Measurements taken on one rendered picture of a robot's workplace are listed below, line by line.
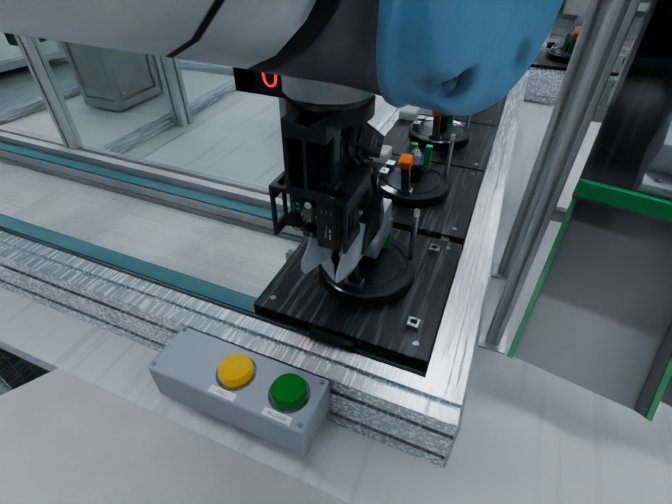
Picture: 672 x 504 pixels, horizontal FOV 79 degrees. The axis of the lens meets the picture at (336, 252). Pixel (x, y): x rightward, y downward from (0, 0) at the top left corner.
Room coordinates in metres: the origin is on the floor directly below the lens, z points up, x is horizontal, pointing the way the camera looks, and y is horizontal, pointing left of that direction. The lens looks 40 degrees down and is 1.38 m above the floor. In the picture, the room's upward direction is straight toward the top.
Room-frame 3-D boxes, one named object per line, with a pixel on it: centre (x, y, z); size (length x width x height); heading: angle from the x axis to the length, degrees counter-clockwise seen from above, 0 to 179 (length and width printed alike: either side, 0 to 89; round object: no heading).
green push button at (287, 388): (0.25, 0.05, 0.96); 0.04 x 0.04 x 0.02
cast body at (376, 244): (0.45, -0.05, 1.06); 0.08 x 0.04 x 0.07; 157
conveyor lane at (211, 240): (0.58, 0.22, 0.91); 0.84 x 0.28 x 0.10; 67
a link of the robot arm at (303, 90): (0.33, 0.00, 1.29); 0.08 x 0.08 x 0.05
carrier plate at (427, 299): (0.44, -0.04, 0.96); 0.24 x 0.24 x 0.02; 67
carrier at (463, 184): (0.68, -0.14, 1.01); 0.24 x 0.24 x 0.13; 67
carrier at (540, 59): (1.57, -0.82, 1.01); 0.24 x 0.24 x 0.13; 67
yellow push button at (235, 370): (0.28, 0.12, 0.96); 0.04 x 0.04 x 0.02
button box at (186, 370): (0.28, 0.12, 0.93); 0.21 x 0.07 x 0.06; 67
